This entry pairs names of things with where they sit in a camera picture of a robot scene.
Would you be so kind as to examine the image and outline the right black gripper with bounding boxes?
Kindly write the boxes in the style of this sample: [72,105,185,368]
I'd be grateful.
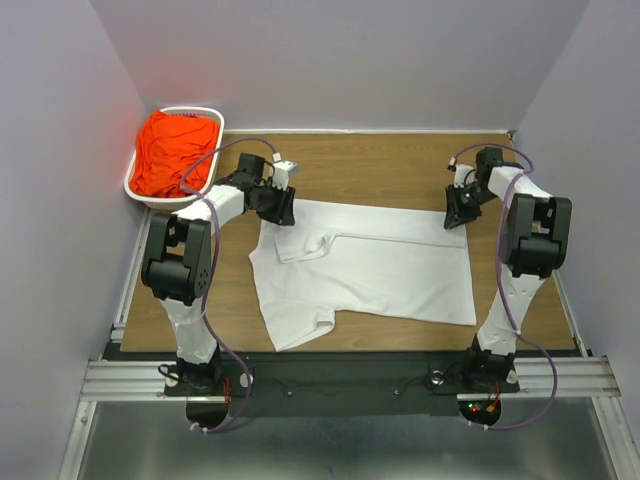
[442,182,497,227]

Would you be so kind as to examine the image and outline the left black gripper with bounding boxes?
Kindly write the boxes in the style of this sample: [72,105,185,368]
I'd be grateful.
[253,179,295,227]

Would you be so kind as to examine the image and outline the white t shirt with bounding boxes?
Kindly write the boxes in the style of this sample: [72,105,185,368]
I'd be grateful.
[249,199,477,351]

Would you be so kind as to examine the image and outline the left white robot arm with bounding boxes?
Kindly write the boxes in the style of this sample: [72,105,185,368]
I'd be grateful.
[141,153,298,396]

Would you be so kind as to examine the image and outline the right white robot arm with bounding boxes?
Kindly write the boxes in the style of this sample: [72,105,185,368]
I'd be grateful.
[444,142,572,390]

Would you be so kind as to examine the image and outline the white plastic laundry basket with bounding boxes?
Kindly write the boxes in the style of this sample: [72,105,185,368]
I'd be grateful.
[124,106,225,210]

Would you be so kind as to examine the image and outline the orange t shirt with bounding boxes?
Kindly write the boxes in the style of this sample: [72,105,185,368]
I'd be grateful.
[128,110,221,198]

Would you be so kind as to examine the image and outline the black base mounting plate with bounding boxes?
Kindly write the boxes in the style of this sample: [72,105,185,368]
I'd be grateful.
[143,351,518,427]

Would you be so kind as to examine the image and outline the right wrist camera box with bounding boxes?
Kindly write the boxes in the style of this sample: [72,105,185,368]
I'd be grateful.
[448,157,476,188]

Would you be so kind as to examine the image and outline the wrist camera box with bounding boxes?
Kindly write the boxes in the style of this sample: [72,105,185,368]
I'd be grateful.
[448,157,476,188]
[271,160,299,191]

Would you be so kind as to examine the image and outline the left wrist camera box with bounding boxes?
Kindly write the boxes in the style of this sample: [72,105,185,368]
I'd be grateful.
[271,160,299,191]

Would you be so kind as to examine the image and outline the aluminium frame rail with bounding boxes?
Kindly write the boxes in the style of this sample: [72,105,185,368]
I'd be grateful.
[58,209,163,479]

